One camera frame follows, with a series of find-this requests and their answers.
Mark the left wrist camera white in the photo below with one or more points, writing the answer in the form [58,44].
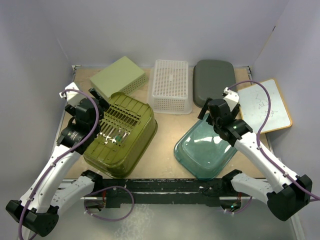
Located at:
[73,98]

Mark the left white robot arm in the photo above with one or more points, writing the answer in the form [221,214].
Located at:
[37,212]

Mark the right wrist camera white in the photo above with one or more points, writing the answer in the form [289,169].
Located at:
[231,98]

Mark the grey plastic tub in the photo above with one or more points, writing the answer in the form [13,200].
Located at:
[210,77]

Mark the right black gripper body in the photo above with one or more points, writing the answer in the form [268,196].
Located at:
[211,121]

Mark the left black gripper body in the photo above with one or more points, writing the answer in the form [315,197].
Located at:
[71,109]

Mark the teal transparent plastic tub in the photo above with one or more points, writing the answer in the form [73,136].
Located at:
[202,152]

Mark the white perforated plastic basket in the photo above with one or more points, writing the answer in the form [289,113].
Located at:
[169,87]

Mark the green sponge block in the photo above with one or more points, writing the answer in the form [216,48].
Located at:
[118,138]

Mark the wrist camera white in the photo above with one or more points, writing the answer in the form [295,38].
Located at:
[231,98]
[73,98]

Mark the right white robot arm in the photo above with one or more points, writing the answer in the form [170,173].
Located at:
[285,192]

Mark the light green small basket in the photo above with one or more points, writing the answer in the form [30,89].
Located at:
[121,76]

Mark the olive green plastic tub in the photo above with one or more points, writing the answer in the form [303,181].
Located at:
[135,122]

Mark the whiteboard with wooden frame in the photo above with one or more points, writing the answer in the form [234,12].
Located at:
[255,106]

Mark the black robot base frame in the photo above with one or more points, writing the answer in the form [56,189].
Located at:
[163,192]

